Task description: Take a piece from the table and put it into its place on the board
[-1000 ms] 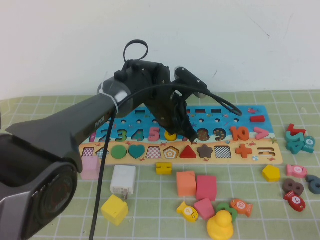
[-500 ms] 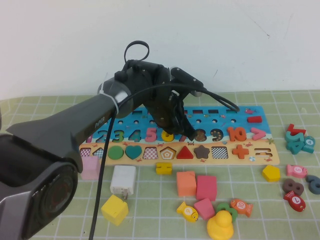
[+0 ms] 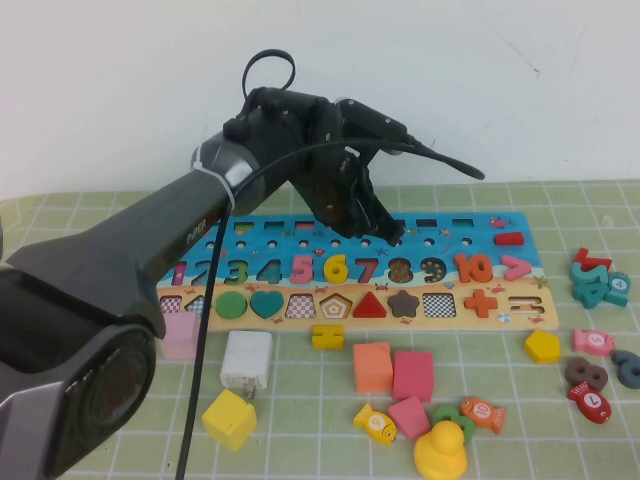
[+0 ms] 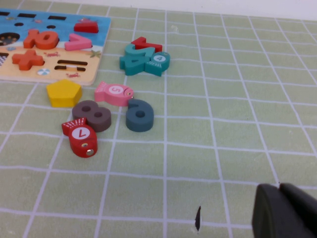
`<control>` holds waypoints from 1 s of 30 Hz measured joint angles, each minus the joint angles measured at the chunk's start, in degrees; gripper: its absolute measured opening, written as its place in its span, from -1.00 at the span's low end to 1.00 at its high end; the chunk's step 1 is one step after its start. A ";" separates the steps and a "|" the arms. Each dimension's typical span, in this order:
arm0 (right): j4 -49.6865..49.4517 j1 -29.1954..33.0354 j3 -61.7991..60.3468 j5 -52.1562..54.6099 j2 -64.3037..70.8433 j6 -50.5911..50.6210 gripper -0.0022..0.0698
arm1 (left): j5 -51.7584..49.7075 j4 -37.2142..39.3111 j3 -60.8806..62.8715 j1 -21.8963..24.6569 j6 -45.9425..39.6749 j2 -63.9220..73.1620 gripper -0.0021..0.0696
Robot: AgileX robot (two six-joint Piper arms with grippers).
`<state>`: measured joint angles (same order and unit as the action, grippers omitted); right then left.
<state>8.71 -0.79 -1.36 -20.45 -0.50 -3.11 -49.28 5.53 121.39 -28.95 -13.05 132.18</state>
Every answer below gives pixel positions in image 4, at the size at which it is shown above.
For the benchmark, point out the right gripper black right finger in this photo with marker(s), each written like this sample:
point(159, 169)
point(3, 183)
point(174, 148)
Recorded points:
point(303, 200)

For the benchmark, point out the teal number two piece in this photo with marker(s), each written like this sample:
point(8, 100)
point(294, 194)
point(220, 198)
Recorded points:
point(127, 50)

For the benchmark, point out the red trapezoid piece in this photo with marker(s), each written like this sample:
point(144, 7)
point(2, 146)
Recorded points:
point(85, 27)

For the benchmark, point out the red number one piece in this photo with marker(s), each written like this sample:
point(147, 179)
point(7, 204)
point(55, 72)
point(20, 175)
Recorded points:
point(145, 45)

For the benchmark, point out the orange number ten piece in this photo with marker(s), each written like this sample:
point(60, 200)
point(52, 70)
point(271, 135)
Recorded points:
point(31, 41)

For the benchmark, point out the orange plus sign piece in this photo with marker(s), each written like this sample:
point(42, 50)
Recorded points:
point(28, 60)

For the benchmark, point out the green grid table mat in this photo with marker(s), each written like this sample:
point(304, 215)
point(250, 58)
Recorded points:
point(223, 124)

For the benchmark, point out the yellow pentagon piece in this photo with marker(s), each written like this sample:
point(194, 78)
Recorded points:
point(63, 94)

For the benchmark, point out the red fish number seven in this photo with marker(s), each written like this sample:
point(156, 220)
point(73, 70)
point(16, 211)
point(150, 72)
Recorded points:
point(79, 147)

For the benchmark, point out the brown number eight piece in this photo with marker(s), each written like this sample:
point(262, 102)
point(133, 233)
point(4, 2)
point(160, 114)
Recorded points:
point(102, 123)

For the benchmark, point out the wooden number shape puzzle board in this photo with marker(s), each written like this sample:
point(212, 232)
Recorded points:
point(101, 37)

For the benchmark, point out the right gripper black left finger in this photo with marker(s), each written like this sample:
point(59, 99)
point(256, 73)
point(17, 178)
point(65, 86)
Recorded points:
point(270, 215)

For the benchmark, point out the blue-grey number six piece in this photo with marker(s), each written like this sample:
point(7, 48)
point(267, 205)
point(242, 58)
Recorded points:
point(137, 126)

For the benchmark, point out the teal number four piece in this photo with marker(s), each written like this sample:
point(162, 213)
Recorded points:
point(130, 69)

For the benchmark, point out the pink fish number five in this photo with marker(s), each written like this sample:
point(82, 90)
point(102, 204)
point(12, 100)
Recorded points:
point(106, 95)

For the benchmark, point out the pink greater-than sign piece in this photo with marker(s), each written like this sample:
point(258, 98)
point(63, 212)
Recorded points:
point(77, 45)

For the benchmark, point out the teal fish number four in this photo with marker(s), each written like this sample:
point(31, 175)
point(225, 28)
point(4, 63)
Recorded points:
point(157, 68)

